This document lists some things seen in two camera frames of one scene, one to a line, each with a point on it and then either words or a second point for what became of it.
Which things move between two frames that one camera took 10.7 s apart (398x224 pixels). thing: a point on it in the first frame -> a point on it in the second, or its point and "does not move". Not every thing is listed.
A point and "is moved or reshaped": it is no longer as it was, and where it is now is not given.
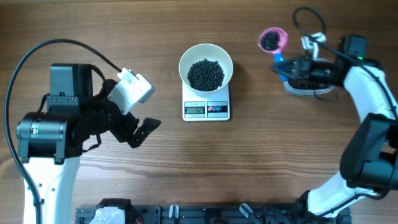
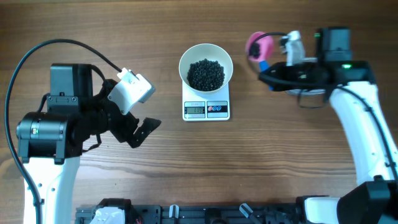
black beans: x=270 y=40 -> x=254 y=50
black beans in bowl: x=205 y=75 does not move
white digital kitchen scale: x=206 y=106 does not move
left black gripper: x=125 y=132 does not move
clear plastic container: x=291 y=91 does not move
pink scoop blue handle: x=275 y=40 is moved or reshaped
